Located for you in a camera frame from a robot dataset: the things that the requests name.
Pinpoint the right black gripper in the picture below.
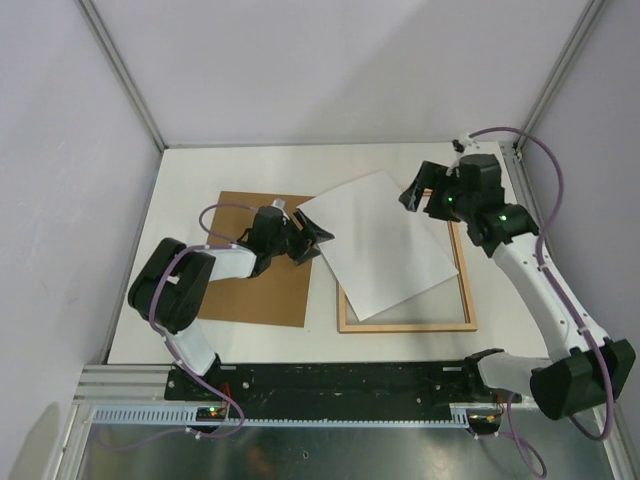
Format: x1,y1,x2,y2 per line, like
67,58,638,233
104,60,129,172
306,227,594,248
399,161,476,223

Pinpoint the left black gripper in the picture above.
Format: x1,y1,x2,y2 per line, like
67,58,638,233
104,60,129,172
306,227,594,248
268,209,333,266

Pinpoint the landscape photo print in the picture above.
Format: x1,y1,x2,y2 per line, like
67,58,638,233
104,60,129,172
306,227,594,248
299,171,458,321

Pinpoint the brown frame backing board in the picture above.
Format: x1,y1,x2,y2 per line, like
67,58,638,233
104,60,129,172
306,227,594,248
199,191,312,328

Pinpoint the wooden picture frame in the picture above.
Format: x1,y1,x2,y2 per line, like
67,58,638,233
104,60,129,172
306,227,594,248
337,220,478,334

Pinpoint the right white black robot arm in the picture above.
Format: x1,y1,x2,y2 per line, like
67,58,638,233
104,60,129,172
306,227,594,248
399,154,636,420

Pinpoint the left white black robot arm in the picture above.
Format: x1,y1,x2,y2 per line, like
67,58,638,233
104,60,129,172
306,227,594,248
127,198,335,400

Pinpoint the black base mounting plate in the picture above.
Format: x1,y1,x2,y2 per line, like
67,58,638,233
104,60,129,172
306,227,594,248
164,360,511,422

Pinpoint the shiny metal floor sheet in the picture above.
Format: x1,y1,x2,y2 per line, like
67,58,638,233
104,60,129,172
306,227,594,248
74,407,621,480

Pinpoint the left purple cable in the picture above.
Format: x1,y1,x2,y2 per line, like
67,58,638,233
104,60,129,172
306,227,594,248
94,202,246,451

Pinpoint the purple cable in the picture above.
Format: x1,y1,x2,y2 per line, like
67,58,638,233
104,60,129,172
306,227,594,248
452,126,617,477
94,202,246,451

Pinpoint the right aluminium corner post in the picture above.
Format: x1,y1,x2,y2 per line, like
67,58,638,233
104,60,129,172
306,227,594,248
520,0,610,134

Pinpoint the aluminium corner post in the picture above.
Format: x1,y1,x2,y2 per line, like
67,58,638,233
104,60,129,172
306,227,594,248
520,0,610,134
74,0,167,153

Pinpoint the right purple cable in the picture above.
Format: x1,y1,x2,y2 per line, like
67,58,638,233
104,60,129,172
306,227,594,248
452,126,617,477

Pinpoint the aluminium front rail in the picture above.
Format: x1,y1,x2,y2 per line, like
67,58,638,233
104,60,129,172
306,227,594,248
73,364,617,407

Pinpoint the grey slotted cable duct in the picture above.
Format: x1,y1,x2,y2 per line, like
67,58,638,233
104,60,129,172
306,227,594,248
93,405,469,429

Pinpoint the left aluminium corner post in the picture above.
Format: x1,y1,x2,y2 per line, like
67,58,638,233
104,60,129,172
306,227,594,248
74,0,167,153

